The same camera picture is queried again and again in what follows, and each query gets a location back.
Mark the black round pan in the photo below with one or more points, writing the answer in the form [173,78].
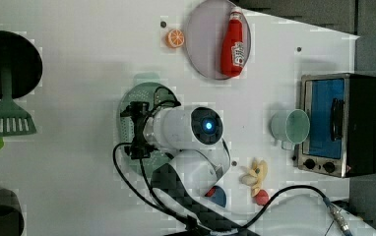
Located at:
[26,63]

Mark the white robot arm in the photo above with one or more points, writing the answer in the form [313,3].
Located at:
[193,135]

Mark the yellow banana toy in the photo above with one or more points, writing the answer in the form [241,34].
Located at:
[254,176]

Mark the green plastic cup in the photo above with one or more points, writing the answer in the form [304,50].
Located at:
[290,127]

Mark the red strawberry toy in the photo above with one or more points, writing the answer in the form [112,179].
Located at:
[261,198]

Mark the blue and red ball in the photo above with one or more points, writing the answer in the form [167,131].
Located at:
[217,195]

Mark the green plastic strainer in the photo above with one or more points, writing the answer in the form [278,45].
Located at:
[147,88]

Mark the red plush ketchup bottle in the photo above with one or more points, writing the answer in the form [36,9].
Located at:
[232,56]

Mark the green slotted spatula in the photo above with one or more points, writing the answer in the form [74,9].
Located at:
[14,120]

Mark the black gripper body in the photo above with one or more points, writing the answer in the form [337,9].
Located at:
[139,113]

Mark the orange slice toy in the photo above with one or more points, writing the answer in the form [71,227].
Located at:
[175,38]

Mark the black and silver toaster oven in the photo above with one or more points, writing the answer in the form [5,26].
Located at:
[342,113]

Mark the dark grey cup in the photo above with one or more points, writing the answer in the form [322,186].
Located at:
[12,222]

